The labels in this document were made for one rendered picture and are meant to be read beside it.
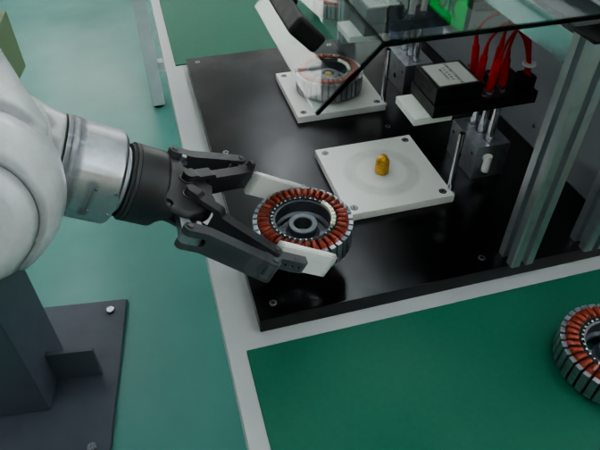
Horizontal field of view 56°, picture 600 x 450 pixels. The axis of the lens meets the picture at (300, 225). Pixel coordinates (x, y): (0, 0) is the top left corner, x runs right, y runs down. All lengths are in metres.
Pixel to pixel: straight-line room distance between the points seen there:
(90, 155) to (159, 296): 1.22
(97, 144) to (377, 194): 0.39
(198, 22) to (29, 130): 1.02
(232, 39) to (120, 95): 1.47
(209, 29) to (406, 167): 0.64
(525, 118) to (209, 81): 0.53
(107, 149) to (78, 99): 2.18
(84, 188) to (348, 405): 0.32
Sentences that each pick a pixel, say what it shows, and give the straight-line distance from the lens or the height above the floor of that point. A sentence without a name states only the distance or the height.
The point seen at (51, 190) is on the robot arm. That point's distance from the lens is 0.32.
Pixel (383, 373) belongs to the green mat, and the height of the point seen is 0.75.
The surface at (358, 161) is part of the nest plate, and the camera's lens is 0.82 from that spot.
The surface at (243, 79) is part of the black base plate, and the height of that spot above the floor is 0.77.
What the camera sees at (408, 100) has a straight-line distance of 0.77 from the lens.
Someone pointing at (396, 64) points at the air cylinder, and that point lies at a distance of 1.01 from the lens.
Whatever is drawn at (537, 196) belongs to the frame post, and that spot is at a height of 0.88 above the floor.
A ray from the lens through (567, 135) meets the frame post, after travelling 0.61.
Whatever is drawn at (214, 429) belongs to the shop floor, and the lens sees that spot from 1.43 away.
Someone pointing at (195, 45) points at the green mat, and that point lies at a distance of 1.23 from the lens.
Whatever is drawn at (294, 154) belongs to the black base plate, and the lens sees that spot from 0.85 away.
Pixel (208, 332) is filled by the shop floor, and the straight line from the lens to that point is 1.59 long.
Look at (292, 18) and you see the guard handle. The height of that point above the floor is 1.06.
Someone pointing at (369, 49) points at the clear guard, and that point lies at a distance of 0.48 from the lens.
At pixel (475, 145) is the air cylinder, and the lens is 0.81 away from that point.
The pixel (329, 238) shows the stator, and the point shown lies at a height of 0.85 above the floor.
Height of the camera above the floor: 1.26
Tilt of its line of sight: 43 degrees down
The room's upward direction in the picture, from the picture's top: straight up
